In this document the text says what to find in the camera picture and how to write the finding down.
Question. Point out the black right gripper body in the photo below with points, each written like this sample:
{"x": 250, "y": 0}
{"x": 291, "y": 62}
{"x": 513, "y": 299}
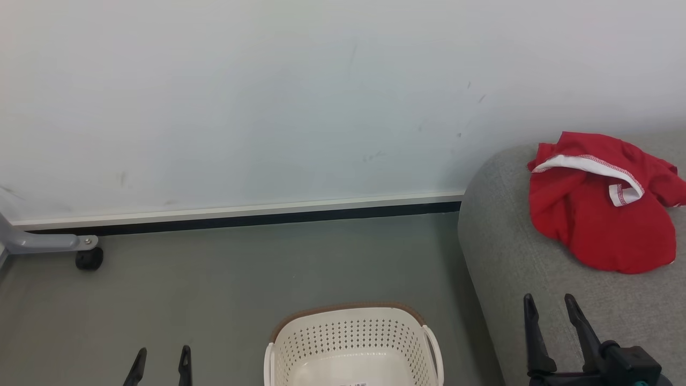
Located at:
{"x": 624, "y": 367}

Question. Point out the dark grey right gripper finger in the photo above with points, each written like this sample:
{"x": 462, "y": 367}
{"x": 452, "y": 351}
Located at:
{"x": 584, "y": 332}
{"x": 536, "y": 338}

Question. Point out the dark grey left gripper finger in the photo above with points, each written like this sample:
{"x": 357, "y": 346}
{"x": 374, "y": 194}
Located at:
{"x": 135, "y": 372}
{"x": 185, "y": 370}

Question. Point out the red garment with white trim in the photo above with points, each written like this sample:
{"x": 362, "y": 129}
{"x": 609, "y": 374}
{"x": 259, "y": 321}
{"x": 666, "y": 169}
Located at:
{"x": 589, "y": 230}

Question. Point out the cream perforated plastic laundry basket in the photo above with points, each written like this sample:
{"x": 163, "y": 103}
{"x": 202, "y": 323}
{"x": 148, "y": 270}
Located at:
{"x": 348, "y": 338}

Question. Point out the grey fabric sofa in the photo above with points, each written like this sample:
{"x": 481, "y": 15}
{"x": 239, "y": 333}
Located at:
{"x": 509, "y": 252}

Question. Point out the black caster wheel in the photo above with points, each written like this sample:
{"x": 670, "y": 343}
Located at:
{"x": 89, "y": 259}

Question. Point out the grey metal stand leg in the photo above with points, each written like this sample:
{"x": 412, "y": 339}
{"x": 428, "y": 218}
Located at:
{"x": 37, "y": 241}

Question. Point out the black wall baseboard strip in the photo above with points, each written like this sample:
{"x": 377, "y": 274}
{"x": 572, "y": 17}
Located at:
{"x": 241, "y": 219}

